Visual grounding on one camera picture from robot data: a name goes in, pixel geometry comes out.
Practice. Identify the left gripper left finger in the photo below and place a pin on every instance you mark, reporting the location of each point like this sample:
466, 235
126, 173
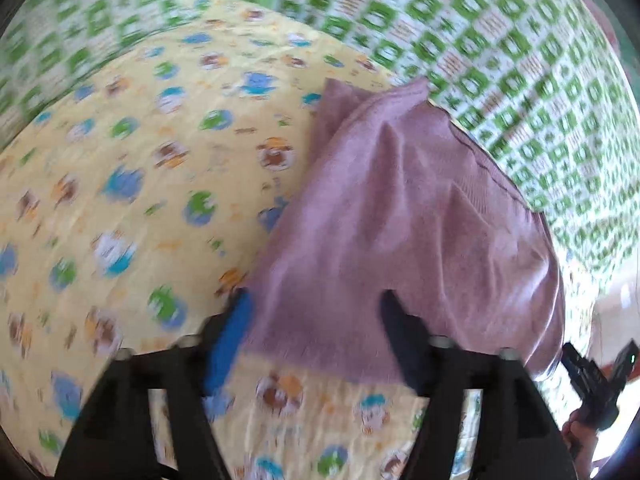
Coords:
146, 418

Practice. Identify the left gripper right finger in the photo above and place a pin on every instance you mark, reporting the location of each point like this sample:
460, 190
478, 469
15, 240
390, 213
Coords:
484, 416

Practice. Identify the purple knit sweater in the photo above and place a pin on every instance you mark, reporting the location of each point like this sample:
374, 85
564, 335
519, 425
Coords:
396, 197

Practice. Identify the person's right hand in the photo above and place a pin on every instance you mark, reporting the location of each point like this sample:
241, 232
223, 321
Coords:
579, 436

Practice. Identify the yellow cartoon bear bedsheet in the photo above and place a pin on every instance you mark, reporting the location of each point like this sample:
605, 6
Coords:
130, 212

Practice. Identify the green checkered quilt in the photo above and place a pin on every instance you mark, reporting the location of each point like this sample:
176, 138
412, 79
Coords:
535, 82

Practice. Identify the green checkered pillow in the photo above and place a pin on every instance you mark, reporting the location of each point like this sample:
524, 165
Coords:
51, 45

